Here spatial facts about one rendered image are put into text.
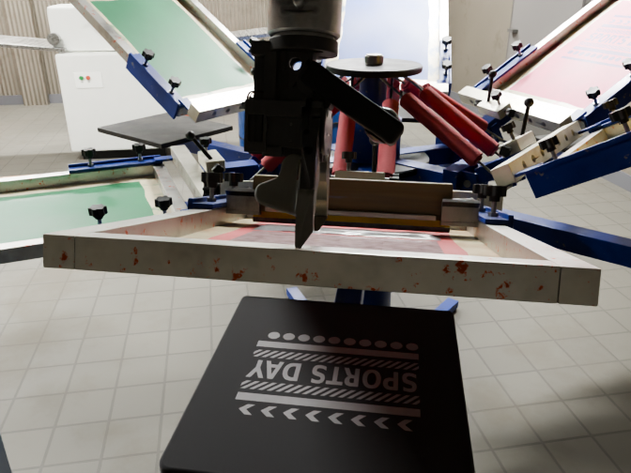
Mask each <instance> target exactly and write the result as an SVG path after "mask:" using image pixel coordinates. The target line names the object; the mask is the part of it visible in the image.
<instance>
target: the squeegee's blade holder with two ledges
mask: <svg viewBox="0 0 631 473"><path fill-rule="evenodd" d="M265 212H281V213H284V212H282V211H279V210H276V209H273V208H270V207H268V206H265ZM328 215H332V216H349V217H367V218H384V219H401V220H419V221H435V220H436V217H437V216H435V215H417V214H400V213H382V212H364V211H346V210H329V209H328Z"/></svg>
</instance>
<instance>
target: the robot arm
mask: <svg viewBox="0 0 631 473"><path fill-rule="evenodd" d="M342 9H343V0H268V31H267V33H268V35H269V36H270V38H269V40H251V55H252V56H254V90H253V91H250V92H249V93H248V94H247V97H246V99H245V117H244V152H249V154H262V156H267V157H285V158H284V159H283V161H282V165H281V170H280V174H279V175H278V176H277V177H275V178H273V179H271V180H268V181H265V182H263V183H260V184H259V185H258V186H257V187H256V189H255V192H254V197H255V200H256V201H257V202H258V203H259V204H260V205H263V206H268V207H270V208H273V209H276V210H279V211H282V212H284V213H287V214H290V215H293V216H295V217H296V224H295V248H296V249H300V248H301V247H302V246H303V244H304V243H305V242H306V240H307V239H308V238H309V236H310V235H311V234H312V233H313V232H314V229H315V231H319V229H320V228H321V226H322V225H323V223H324V222H325V220H326V219H327V218H328V205H329V188H330V167H331V143H332V109H333V108H334V107H335V108H336V109H338V110H339V111H341V112H342V113H343V114H345V115H347V116H348V117H349V118H351V119H352V120H354V121H355V122H356V123H358V124H359V125H361V126H362V127H363V128H364V130H365V133H366V135H367V136H368V138H369V139H370V140H372V141H373V142H375V143H378V144H387V145H390V146H392V145H395V144H396V142H397V141H398V140H399V138H400V137H401V135H402V134H403V133H404V124H403V123H402V122H401V120H400V118H399V116H398V114H397V113H396V112H395V111H394V110H392V109H390V108H388V107H381V106H380V107H379V106H378V105H376V104H375V103H374V102H373V101H371V100H370V99H369V98H367V97H366V96H364V95H363V94H362V93H360V92H359V91H357V90H356V89H354V88H353V87H352V86H350V85H349V84H347V83H346V82H344V81H343V80H341V79H340V78H339V77H337V76H336V75H334V74H333V73H332V72H330V71H329V70H327V69H326V68H324V67H323V66H321V65H320V64H319V63H317V62H316V60H321V59H331V58H335V57H337V56H338V44H339V42H338V41H337V40H338V39H339V38H340V37H341V26H342ZM297 62H301V66H300V68H299V69H296V70H294V65H295V64H296V63H297ZM250 93H251V95H250ZM252 94H254V96H253V97H252ZM249 95H250V97H249ZM248 98H249V99H248Z"/></svg>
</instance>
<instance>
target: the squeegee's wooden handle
mask: <svg viewBox="0 0 631 473"><path fill-rule="evenodd" d="M275 177H277V175H254V183H253V190H255V189H256V187H257V186H258V185H259V184H260V183H263V182H265V181H268V180H271V179H273V178H275ZM453 188H454V186H453V184H452V183H434V182H414V181H393V180H373V179H353V178H332V177H330V188H329V205H328V209H329V210H346V211H364V212H382V213H400V214H417V215H435V216H437V217H436V221H440V218H441V205H442V199H453Z"/></svg>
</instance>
